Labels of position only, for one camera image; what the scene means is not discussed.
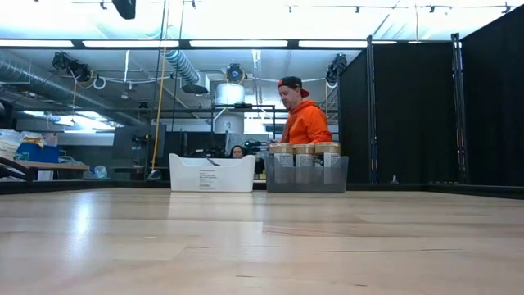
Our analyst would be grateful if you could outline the dark grey cabinet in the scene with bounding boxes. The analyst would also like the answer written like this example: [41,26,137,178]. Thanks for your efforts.
[112,125,167,171]

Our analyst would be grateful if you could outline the black curtain partition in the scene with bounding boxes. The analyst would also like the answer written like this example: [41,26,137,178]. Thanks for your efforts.
[338,3,524,188]

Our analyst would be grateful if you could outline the wooden side table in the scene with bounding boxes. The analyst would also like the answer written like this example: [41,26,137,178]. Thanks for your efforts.
[0,157,91,181]

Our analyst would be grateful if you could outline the flexible ribbed air duct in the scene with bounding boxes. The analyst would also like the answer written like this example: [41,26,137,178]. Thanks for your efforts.
[163,48,201,85]

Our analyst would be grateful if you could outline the grey translucent plastic bin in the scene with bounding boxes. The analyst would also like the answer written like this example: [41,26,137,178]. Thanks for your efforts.
[264,154,350,194]

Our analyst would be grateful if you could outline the white cylindrical tank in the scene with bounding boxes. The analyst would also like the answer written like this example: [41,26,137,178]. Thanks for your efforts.
[215,83,246,106]

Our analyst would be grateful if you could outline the large grey ceiling duct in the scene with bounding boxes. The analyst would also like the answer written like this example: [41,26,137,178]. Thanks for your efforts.
[0,57,144,126]

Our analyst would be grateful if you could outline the ceiling light strip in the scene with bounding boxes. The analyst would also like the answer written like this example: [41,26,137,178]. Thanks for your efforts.
[298,39,368,48]
[188,39,289,48]
[0,39,75,48]
[81,39,180,48]

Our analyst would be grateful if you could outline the yellow hanging hose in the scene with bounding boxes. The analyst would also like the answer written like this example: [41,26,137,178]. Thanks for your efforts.
[150,47,168,171]

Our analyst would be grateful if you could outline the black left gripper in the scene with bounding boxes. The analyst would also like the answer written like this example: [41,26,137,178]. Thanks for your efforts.
[111,0,137,20]

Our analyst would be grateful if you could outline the white plastic bin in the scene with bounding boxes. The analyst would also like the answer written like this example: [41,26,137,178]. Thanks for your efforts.
[169,152,257,193]

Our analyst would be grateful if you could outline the black monitor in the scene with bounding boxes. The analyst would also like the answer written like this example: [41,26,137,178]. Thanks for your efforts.
[165,130,228,159]

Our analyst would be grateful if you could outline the black aluminium table frame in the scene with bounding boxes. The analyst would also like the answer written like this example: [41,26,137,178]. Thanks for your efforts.
[0,178,524,201]

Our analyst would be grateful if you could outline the blue storage box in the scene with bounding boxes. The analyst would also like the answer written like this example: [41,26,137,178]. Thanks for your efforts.
[16,142,61,164]

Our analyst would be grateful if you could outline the black partition pole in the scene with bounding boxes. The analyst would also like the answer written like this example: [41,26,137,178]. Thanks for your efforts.
[451,32,468,184]
[366,34,377,184]

